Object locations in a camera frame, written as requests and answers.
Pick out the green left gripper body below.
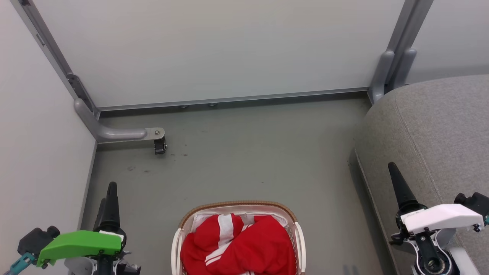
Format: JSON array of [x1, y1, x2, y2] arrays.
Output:
[[37, 225, 127, 268]]

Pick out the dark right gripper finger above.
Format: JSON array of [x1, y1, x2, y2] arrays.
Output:
[[388, 162, 427, 217]]

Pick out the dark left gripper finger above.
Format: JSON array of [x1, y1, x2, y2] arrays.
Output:
[[94, 197, 107, 230], [99, 182, 123, 230]]

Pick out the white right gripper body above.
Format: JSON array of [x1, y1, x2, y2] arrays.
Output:
[[390, 204, 485, 249]]

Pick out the red and white garment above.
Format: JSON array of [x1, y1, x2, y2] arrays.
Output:
[[180, 214, 297, 275]]

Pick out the grey fabric sofa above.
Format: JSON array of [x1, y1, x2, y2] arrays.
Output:
[[354, 74, 489, 275]]

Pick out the long grey partition foot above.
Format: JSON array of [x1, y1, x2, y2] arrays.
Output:
[[74, 98, 165, 144]]

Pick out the white wicker-rimmed laundry basket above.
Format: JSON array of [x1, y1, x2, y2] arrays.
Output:
[[171, 201, 306, 275]]

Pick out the short grey partition foot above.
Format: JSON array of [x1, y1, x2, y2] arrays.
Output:
[[369, 50, 395, 104], [392, 47, 418, 91]]

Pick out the white basket liner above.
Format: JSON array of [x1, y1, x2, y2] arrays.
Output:
[[190, 211, 289, 234]]

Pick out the aluminium panel bottom rail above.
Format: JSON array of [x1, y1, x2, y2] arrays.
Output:
[[97, 87, 370, 112], [78, 141, 98, 230]]

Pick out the teal plug left camera cable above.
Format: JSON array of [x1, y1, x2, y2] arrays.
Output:
[[3, 252, 37, 275]]

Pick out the dark metal bracket plate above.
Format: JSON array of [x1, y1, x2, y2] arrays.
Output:
[[67, 73, 98, 115]]

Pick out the grey partition post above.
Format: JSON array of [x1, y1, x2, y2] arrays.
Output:
[[385, 0, 434, 94], [11, 0, 101, 120]]

